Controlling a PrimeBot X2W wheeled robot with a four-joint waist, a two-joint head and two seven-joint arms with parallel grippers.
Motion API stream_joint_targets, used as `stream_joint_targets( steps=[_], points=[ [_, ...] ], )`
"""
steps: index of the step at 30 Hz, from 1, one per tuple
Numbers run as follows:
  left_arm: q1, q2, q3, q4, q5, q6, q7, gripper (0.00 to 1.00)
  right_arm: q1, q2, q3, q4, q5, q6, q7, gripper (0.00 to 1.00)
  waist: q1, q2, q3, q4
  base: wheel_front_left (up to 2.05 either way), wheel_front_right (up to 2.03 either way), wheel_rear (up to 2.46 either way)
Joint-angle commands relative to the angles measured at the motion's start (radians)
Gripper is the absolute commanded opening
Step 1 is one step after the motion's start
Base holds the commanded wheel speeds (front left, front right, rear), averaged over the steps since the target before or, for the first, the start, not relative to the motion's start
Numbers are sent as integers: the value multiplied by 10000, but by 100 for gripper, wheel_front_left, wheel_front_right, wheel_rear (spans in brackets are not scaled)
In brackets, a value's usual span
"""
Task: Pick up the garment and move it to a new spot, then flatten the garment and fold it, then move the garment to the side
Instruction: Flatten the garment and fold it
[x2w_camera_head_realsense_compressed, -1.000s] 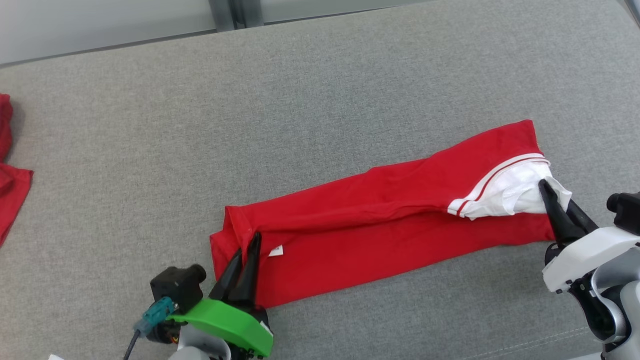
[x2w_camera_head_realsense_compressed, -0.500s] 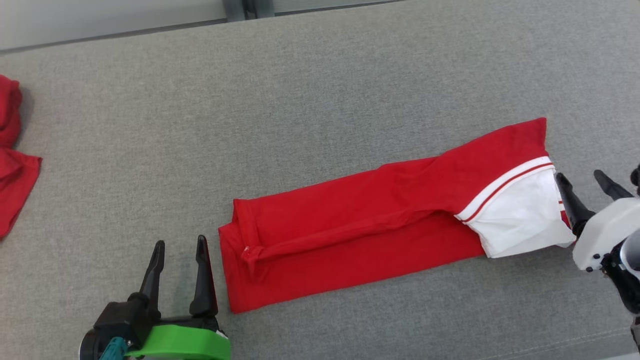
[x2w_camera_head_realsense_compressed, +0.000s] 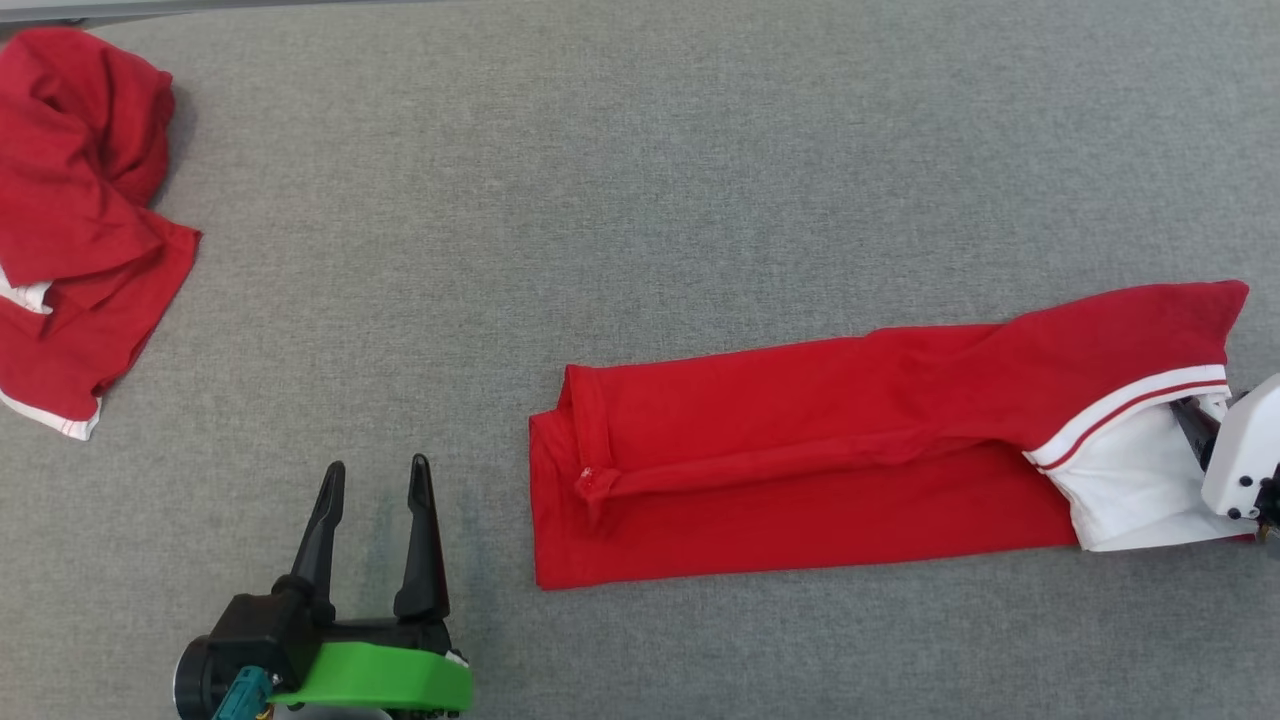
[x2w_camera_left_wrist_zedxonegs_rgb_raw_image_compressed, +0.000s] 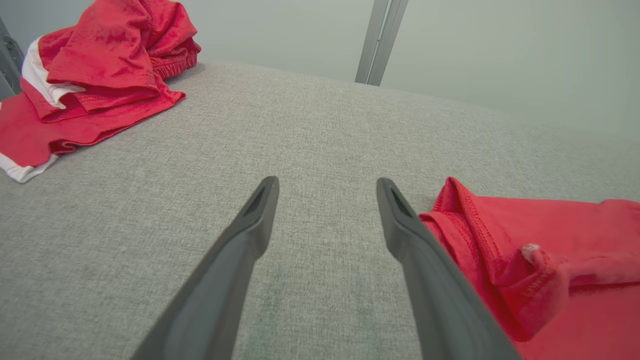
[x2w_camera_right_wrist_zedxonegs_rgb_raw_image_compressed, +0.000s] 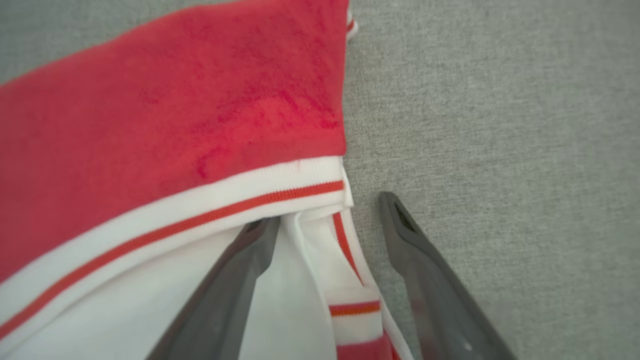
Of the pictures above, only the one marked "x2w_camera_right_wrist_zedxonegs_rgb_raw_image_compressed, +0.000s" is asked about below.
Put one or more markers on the red white basketball jersey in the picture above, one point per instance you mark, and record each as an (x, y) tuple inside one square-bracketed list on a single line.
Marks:
[(175, 100)]

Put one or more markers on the grey fabric sofa cushion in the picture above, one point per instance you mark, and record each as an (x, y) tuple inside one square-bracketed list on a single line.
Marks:
[(500, 125)]

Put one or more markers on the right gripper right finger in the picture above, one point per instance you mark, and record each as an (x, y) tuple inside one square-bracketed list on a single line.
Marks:
[(440, 310)]

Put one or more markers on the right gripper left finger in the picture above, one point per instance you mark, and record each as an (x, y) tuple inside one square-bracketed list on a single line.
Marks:
[(220, 310)]

